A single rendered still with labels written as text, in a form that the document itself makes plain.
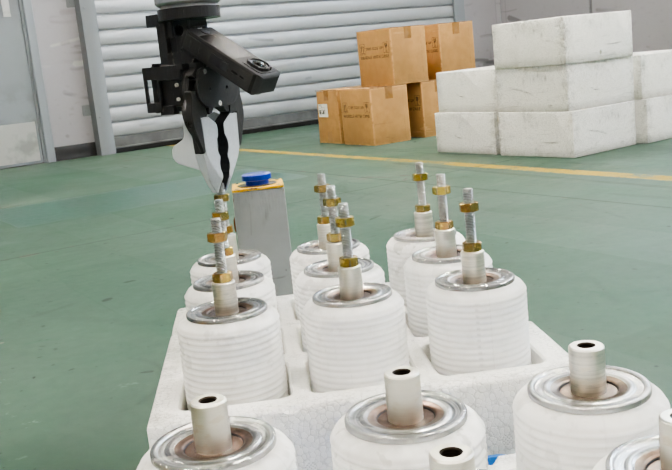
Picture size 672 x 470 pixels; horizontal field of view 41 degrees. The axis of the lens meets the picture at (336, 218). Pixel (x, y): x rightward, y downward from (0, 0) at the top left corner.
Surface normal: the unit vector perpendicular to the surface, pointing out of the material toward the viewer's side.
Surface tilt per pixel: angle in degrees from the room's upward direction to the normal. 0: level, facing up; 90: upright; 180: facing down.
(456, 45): 90
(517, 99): 90
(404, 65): 90
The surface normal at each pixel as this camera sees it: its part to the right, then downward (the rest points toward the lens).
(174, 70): -0.52, 0.20
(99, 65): 0.54, 0.08
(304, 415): 0.11, 0.16
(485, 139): -0.83, 0.18
